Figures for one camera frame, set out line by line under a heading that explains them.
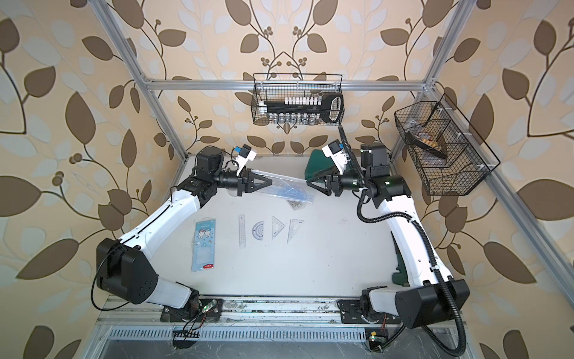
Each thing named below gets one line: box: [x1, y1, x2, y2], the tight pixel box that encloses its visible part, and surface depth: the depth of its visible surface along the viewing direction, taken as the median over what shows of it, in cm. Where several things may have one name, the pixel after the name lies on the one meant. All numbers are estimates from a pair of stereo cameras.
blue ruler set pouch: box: [190, 216, 216, 273], surface depth 91 cm
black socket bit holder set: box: [258, 92, 344, 123], surface depth 86 cm
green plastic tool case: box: [304, 149, 340, 181], surface depth 109 cm
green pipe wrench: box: [390, 231, 411, 287], surface depth 82 cm
